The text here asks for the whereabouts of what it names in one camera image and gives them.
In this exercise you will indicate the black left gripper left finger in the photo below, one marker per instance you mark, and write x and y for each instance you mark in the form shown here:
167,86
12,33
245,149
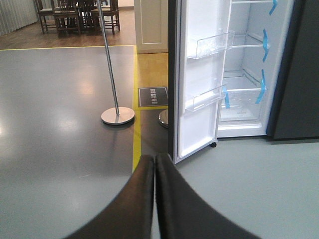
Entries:
130,213

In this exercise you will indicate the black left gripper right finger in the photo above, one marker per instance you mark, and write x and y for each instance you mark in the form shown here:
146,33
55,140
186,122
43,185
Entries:
183,214

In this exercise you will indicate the dark grey closed fridge door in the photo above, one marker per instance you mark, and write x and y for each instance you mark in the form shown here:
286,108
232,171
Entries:
295,108

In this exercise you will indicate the open fridge with shelves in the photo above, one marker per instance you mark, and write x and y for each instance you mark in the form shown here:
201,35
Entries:
252,65

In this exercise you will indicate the silver stanchion pole with base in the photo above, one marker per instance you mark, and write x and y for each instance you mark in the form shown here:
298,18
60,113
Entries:
116,115

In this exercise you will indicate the clear lower door bin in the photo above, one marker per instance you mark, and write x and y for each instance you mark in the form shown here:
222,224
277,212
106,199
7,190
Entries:
196,102

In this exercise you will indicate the clear door bin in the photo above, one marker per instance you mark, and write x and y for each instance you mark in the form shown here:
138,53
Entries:
196,102
199,48

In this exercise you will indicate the dark floor sign mat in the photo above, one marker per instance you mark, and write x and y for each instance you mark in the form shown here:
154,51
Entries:
153,96

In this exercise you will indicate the clear upper door bin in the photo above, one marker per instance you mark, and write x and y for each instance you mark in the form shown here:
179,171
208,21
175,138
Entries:
199,48

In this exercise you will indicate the white panelled cabinet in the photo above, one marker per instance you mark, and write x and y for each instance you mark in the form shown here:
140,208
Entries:
151,26

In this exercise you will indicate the wooden dining chair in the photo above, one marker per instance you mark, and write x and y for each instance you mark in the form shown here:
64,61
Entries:
110,16
66,16

